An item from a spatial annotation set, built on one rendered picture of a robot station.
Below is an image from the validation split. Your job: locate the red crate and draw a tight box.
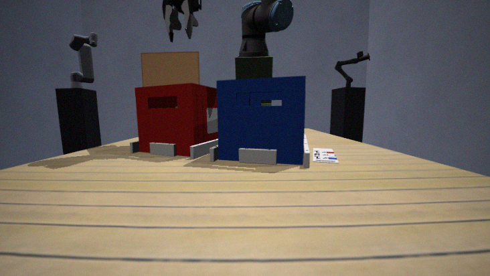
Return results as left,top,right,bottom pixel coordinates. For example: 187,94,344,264
135,83,218,157

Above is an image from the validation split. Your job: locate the white paper pick list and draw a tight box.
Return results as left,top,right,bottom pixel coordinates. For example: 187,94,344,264
313,148,339,163

